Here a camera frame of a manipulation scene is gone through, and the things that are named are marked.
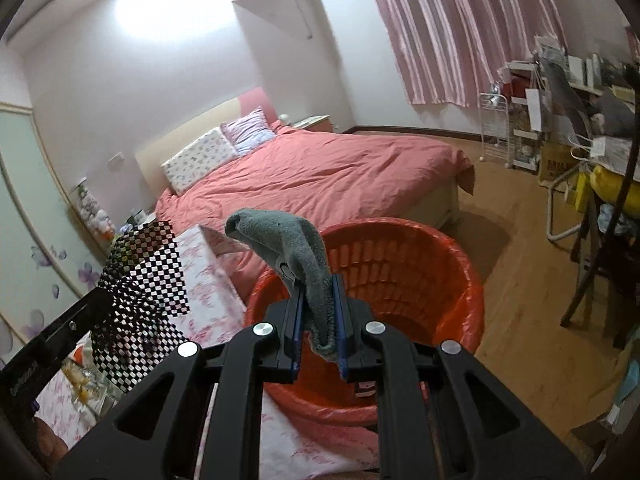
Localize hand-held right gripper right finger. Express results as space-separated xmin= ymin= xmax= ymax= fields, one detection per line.
xmin=332 ymin=275 xmax=586 ymax=480

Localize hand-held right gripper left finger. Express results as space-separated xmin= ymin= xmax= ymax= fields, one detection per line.
xmin=52 ymin=282 xmax=305 ymax=480

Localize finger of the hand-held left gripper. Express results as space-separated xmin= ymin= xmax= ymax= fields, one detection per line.
xmin=35 ymin=290 xmax=117 ymax=357

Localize black white checkered cloth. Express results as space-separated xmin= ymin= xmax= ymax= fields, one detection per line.
xmin=90 ymin=220 xmax=193 ymax=396

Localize grey sock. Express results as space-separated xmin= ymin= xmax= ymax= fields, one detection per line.
xmin=225 ymin=207 xmax=342 ymax=362

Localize red plastic basket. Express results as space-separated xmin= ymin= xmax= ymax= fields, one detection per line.
xmin=244 ymin=217 xmax=485 ymax=428

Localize pile of plastic wrappers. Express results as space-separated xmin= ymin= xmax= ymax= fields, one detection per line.
xmin=61 ymin=349 xmax=122 ymax=413

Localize pink floral sheet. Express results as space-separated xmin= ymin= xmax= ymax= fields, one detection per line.
xmin=32 ymin=225 xmax=381 ymax=480

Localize hanging plush toys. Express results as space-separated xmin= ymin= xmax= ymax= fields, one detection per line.
xmin=75 ymin=182 xmax=118 ymax=243

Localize wardrobe with purple flowers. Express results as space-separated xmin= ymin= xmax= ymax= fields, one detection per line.
xmin=0 ymin=102 xmax=108 ymax=356

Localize pink white bedside table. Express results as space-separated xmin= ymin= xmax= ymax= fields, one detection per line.
xmin=125 ymin=209 xmax=162 ymax=236

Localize pink duvet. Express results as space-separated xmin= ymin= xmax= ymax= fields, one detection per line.
xmin=155 ymin=127 xmax=476 ymax=281

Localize white floral pillow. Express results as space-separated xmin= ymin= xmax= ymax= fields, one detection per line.
xmin=161 ymin=127 xmax=240 ymax=196

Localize pale bedside table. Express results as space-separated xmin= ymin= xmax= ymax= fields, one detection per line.
xmin=292 ymin=115 xmax=333 ymax=134

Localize purple striped pillow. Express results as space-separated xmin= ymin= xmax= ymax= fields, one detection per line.
xmin=220 ymin=106 xmax=277 ymax=156

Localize beige pink headboard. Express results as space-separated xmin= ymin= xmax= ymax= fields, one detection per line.
xmin=135 ymin=87 xmax=273 ymax=193

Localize dark wooden chair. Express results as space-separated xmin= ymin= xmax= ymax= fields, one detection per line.
xmin=560 ymin=190 xmax=640 ymax=351

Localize cardboard box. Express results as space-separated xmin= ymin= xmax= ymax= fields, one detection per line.
xmin=539 ymin=140 xmax=577 ymax=184

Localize white shelf trolley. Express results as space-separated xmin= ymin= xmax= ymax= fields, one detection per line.
xmin=504 ymin=60 xmax=547 ymax=171

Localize yellow bag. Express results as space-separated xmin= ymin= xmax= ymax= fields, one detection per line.
xmin=592 ymin=165 xmax=640 ymax=207

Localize air conditioner pipe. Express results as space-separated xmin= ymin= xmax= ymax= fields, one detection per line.
xmin=294 ymin=0 xmax=316 ymax=41

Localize white paper bag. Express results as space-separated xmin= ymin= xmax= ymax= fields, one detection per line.
xmin=570 ymin=136 xmax=640 ymax=181

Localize grey draped cloth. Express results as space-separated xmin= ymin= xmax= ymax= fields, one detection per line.
xmin=540 ymin=55 xmax=640 ymax=137

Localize pink striped curtain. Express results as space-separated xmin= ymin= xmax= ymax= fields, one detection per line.
xmin=357 ymin=0 xmax=632 ymax=108

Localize white tube frame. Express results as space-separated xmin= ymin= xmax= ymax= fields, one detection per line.
xmin=546 ymin=170 xmax=587 ymax=242

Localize white wire rack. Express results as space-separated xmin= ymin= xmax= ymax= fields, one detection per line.
xmin=479 ymin=91 xmax=511 ymax=167

